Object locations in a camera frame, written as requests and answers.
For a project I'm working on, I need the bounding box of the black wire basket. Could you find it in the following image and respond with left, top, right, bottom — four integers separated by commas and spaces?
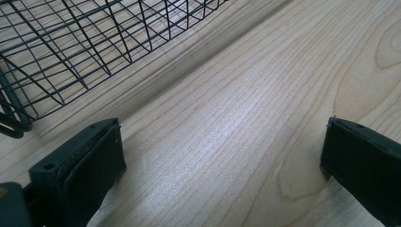
0, 0, 231, 140

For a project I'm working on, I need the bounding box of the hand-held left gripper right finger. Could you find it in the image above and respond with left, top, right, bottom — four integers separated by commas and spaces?
320, 116, 401, 227

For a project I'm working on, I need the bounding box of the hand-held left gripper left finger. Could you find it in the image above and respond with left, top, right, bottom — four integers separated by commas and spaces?
28, 117, 128, 227

